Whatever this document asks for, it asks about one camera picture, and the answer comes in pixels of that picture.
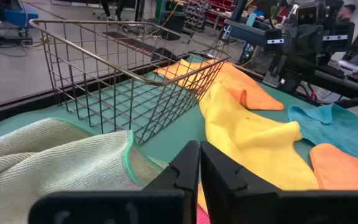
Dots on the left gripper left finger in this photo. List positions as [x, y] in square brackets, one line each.
[179, 174]

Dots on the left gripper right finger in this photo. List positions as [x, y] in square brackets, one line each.
[222, 180]

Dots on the pink microfiber towel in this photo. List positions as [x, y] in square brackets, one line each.
[202, 217]

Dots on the yellow microfiber towel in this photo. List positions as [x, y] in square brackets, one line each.
[253, 140]

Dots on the teal microfiber towel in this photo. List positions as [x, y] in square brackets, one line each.
[346, 130]

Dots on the orange microfiber towel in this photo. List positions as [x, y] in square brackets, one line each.
[253, 93]
[343, 168]

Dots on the pale green microfiber towel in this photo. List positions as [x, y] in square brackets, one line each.
[57, 161]

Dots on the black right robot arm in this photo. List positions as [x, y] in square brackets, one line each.
[247, 32]

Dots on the person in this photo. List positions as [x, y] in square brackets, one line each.
[346, 12]
[110, 9]

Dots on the red shelving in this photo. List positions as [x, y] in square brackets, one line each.
[221, 11]

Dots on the grey parts rack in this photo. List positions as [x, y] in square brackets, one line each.
[196, 15]

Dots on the black bin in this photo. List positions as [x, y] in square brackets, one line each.
[172, 26]

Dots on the blue cart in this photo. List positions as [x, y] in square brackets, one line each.
[17, 14]

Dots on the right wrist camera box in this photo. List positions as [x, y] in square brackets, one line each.
[306, 15]

